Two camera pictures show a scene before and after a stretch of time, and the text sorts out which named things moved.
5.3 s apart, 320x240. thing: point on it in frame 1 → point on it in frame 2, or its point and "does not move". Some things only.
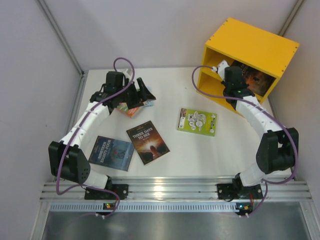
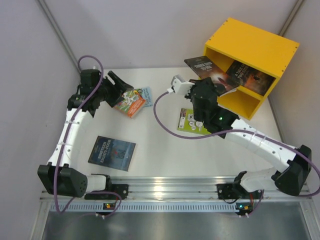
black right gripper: [235, 75] → [206, 85]
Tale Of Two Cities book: [259, 83] does not move
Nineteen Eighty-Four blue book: [112, 152] does not move
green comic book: [197, 122] does not move
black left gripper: [135, 93] → [111, 87]
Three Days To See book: [148, 142] → [203, 67]
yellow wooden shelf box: [249, 46] does not move
